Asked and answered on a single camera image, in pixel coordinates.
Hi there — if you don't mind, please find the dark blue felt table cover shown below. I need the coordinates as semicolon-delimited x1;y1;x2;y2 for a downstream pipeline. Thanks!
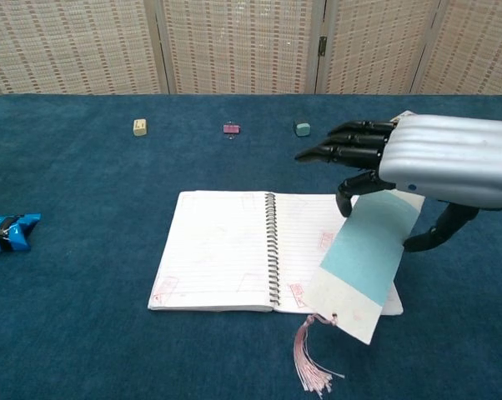
0;93;502;400

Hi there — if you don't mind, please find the light blue tasselled bookmark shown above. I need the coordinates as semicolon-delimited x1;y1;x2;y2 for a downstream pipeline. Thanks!
292;192;427;395

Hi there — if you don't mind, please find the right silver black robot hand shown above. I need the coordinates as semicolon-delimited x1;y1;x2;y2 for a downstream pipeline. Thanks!
294;112;502;254

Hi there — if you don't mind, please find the blue snack packet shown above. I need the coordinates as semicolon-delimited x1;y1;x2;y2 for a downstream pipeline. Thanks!
0;212;42;263

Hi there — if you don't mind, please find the white spiral notebook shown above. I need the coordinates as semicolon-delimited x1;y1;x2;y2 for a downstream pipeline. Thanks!
147;189;404;318

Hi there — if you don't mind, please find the woven folding screen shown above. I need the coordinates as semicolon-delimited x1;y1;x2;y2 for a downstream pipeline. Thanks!
0;0;502;101

